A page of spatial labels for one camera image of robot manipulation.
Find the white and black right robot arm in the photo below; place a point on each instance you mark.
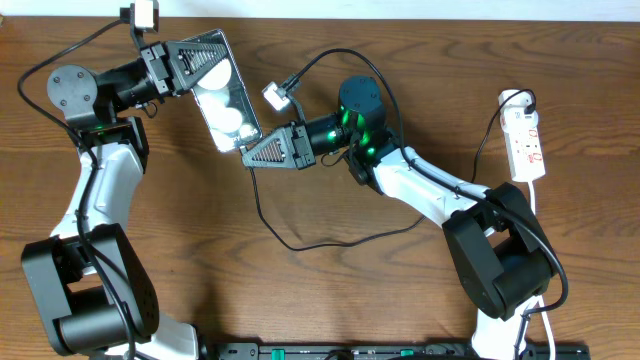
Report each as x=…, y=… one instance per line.
x=503, y=259

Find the white charger plug adapter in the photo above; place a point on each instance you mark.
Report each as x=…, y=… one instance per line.
x=524, y=98

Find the white power strip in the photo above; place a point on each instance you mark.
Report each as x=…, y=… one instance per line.
x=522, y=142

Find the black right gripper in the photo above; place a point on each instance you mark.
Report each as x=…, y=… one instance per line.
x=292, y=139

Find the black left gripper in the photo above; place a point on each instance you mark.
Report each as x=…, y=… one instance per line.
x=181, y=76

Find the black Samsung Galaxy smartphone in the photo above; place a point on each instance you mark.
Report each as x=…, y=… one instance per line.
x=223, y=100

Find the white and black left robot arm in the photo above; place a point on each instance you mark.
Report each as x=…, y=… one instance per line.
x=92, y=293

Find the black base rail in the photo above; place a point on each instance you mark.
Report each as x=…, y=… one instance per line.
x=253, y=351

